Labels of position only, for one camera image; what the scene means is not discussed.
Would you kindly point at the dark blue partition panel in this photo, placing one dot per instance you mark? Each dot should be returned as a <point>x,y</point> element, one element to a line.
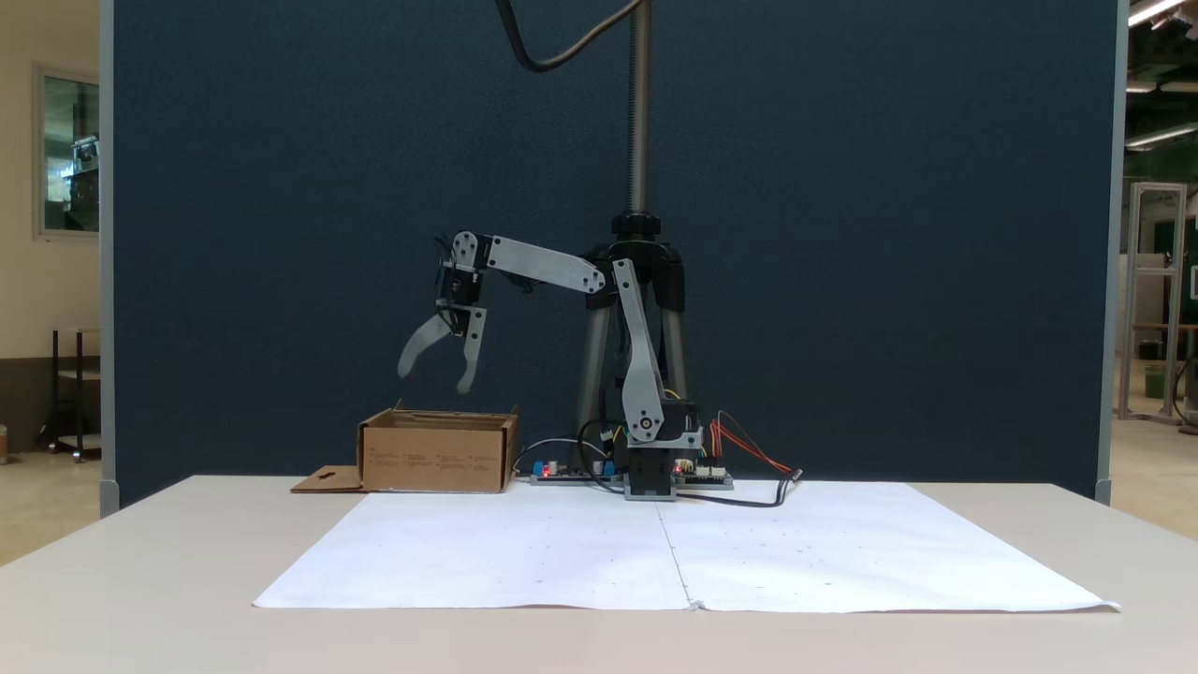
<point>842,234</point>

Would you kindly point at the brown cardboard box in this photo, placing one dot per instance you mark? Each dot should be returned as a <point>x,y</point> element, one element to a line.
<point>435,459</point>

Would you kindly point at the blue circuit board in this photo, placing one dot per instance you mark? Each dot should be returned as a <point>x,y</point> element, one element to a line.
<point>566,473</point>

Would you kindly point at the black shelf cart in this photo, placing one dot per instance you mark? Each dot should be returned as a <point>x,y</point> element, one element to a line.
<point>70,393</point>

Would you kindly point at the white paper sheet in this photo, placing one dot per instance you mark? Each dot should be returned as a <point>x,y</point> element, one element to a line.
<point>870,552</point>
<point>487,552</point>

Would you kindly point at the ceiling light strip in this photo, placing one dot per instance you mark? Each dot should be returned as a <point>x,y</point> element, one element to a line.
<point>1153,9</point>
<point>1161,136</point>
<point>1161,86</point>

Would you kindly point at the small green bin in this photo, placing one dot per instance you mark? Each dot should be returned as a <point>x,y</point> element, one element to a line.
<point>1154,382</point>

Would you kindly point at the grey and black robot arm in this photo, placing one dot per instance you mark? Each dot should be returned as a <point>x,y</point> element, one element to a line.
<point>547,265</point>

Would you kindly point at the black and grey tripod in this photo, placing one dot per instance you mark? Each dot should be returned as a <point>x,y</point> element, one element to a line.
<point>640,168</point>

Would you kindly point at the framed wall window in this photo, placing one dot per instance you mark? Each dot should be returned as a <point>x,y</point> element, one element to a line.
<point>70,150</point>

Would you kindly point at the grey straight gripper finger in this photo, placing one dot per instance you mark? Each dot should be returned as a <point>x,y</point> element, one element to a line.
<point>474,346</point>

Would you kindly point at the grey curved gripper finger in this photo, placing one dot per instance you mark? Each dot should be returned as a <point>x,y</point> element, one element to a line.
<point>421,339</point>

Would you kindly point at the circuit board with red LED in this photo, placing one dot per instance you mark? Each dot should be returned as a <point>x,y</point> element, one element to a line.
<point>704,477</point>

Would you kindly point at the aluminium frame rack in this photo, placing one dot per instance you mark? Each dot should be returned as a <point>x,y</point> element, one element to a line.
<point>1159,281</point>

